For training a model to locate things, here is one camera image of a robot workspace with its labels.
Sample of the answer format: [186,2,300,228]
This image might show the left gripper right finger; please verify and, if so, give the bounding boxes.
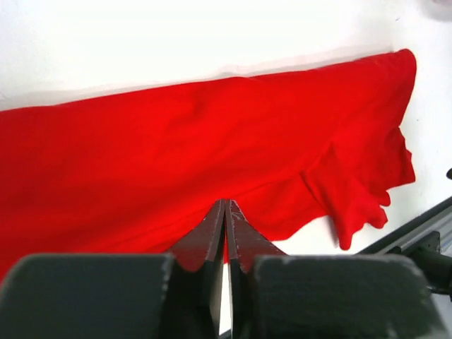
[225,201,447,338]

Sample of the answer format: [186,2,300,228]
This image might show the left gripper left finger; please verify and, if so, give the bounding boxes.
[1,201,225,338]

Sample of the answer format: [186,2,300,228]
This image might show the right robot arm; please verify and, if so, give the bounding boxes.
[408,231,451,298]

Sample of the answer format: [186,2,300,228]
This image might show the red t-shirt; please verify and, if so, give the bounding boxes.
[1,49,417,275]

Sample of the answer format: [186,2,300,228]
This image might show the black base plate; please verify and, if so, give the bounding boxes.
[359,197,451,254]

